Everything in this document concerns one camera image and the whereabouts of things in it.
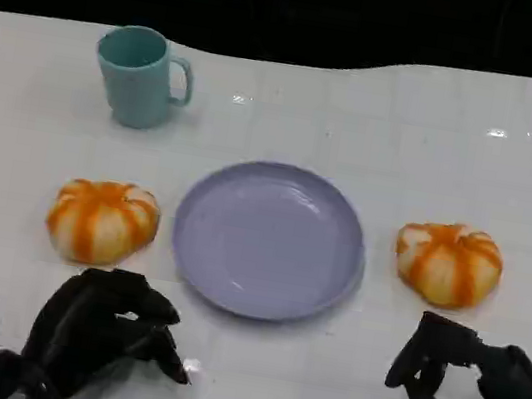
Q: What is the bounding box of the orange white toy bread roll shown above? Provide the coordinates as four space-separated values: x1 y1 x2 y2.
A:
386 213 510 318
39 170 165 274

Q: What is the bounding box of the lilac plate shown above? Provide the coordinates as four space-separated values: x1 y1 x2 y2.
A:
160 147 381 336

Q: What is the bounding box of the pale green mug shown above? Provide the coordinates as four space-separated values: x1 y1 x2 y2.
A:
84 19 203 137

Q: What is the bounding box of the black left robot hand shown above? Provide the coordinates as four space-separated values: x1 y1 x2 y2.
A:
15 255 207 399

